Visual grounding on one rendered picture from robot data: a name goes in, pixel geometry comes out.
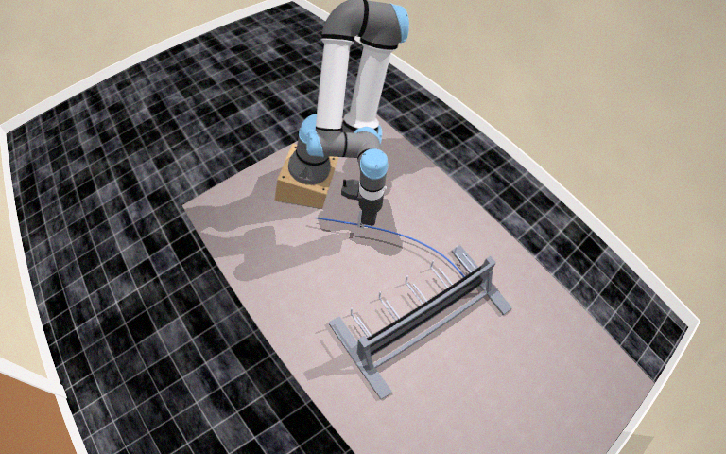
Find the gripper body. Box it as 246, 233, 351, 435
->
341, 180, 387, 226

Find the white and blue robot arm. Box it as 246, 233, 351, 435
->
288, 0, 409, 192

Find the grey patch panel rack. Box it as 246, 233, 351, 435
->
328, 245, 512, 399

